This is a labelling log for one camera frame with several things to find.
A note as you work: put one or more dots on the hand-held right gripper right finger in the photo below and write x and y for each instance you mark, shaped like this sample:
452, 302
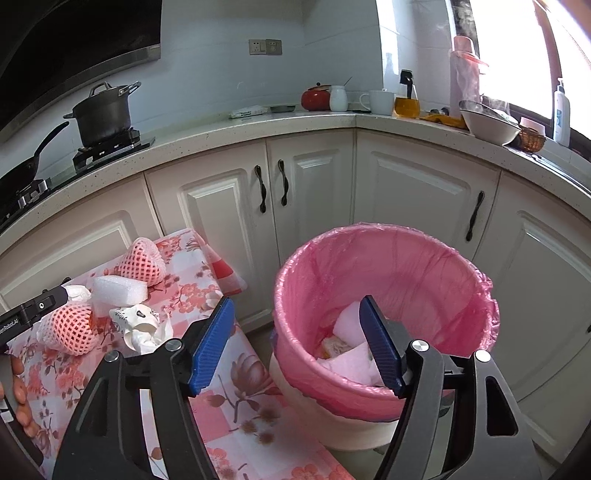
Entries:
381, 350

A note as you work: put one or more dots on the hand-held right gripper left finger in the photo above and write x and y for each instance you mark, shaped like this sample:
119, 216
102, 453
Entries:
210, 353

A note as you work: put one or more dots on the white tissue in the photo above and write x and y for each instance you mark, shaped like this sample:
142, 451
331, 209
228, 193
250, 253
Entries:
77, 293

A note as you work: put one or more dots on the white paper towel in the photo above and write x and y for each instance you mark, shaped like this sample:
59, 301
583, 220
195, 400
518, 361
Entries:
351, 365

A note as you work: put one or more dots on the pink foam fruit net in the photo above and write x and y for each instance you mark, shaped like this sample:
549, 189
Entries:
69, 330
138, 261

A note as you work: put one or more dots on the white foam sheet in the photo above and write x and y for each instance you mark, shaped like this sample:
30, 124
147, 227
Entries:
351, 323

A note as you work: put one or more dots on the white bin pink liner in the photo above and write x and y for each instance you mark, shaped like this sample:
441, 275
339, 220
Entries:
415, 286

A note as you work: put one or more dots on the white trash bin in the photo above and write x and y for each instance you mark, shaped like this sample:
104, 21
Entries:
332, 424

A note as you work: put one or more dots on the person's left hand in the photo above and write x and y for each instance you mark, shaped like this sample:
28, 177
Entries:
19, 392

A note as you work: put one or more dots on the white cabinet door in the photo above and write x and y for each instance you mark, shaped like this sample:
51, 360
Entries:
69, 240
425, 184
318, 184
545, 277
212, 207

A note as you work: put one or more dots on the white foam block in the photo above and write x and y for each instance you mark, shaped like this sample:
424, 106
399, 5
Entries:
120, 289

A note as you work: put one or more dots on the floral tablecloth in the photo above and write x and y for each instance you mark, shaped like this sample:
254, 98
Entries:
258, 406

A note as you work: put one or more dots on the crumpled printed paper cup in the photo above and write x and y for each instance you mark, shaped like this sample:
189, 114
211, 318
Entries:
138, 325

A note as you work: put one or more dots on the black frying pan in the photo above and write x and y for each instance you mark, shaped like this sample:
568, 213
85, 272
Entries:
21, 170

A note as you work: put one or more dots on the black gas stove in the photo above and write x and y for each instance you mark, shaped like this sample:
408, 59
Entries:
111, 147

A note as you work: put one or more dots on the dark lidded stock pot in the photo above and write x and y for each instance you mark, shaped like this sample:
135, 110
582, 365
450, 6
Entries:
104, 120

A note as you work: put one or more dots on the black range hood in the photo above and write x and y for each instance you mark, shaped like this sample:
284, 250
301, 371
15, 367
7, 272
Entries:
69, 46

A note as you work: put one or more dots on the yellow cloth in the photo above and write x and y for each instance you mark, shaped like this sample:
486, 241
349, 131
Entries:
445, 121

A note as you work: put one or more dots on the white plastic packet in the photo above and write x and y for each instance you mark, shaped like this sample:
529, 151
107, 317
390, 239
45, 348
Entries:
247, 112

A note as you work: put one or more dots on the large white bowl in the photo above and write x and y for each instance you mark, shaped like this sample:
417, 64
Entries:
491, 131

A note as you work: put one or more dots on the white mug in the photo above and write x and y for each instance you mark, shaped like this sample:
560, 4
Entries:
381, 104

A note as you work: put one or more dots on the white condiment jar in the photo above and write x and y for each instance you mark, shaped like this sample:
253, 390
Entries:
338, 99

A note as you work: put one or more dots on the small grey dish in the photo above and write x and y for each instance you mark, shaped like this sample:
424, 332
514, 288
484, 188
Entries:
282, 108

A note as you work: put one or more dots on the brown wicker basket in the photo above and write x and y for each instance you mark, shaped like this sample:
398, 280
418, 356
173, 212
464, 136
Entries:
531, 141

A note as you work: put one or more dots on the red lidded pot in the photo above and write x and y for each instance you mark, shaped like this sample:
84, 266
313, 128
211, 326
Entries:
316, 98

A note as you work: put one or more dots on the small pink bowl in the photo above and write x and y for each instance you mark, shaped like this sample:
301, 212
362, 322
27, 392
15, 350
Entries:
533, 123

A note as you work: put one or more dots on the pink thermos jug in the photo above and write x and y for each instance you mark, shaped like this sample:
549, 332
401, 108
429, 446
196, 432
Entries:
464, 78

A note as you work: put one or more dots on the white pump lotion bottle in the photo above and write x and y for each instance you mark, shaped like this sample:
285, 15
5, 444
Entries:
562, 117

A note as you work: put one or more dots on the dark framed window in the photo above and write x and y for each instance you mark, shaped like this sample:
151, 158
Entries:
517, 46

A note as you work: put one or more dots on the white wall socket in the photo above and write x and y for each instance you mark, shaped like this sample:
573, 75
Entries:
257, 47
274, 46

